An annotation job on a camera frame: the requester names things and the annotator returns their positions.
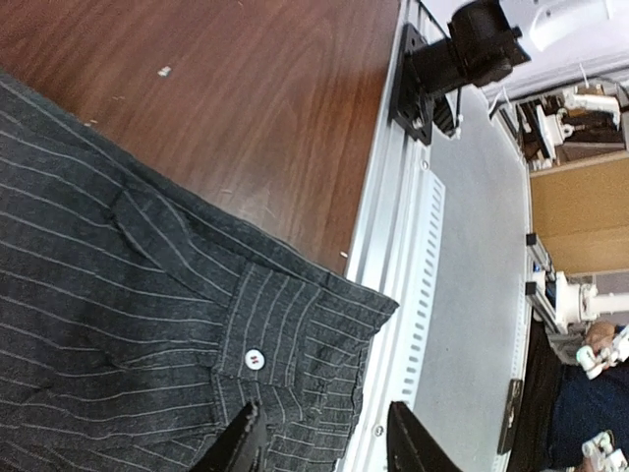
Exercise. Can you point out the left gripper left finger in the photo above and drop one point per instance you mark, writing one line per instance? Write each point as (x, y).
(242, 445)

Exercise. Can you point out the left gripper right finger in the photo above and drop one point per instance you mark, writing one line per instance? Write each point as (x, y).
(409, 445)

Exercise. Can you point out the dark grey pinstriped shirt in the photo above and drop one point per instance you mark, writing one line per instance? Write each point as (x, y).
(137, 320)

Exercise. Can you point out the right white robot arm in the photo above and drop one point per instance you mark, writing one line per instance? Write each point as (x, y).
(567, 41)

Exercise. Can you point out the front aluminium rail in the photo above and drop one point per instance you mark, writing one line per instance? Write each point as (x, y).
(441, 229)

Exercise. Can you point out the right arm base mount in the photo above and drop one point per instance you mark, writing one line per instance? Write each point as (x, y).
(424, 75)

